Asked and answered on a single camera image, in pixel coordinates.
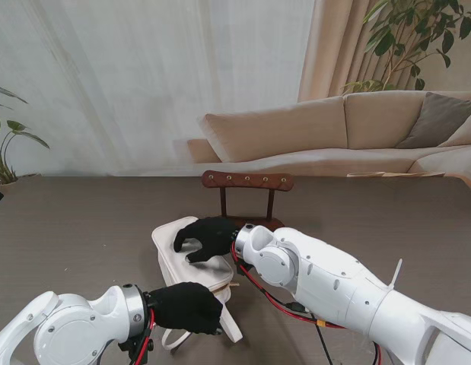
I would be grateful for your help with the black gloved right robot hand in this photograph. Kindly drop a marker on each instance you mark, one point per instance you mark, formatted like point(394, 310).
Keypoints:
point(212, 235)

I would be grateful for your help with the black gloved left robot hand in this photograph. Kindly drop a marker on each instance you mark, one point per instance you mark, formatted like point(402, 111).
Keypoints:
point(185, 308)

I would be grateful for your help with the cream handbag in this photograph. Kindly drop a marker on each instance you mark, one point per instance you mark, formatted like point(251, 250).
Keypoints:
point(170, 243)

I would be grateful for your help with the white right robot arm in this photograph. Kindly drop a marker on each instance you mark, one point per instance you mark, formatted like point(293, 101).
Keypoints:
point(353, 289)

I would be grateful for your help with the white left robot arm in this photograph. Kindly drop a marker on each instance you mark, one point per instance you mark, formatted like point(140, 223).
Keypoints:
point(67, 327)

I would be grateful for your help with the dark wooden jewelry stand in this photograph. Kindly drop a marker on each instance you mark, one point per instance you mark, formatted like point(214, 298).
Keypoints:
point(246, 179)

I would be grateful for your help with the beige sofa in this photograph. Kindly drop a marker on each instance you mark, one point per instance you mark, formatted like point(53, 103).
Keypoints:
point(296, 129)

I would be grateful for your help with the white sheer curtain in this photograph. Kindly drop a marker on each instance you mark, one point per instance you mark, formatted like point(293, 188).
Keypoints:
point(144, 76)

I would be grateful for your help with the beige curtain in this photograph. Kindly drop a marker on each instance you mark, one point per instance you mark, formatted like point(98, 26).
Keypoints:
point(334, 57)

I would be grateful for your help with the large leaf green plant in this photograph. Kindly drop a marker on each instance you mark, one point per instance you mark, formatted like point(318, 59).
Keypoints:
point(18, 126)

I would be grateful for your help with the grey cushion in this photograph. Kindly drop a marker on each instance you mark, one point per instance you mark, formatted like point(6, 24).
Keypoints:
point(436, 121)

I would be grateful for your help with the dark green leafy plant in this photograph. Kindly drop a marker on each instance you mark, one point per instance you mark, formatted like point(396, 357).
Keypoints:
point(383, 42)

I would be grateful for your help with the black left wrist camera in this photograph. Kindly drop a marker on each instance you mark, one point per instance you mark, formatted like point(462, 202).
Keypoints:
point(138, 348)

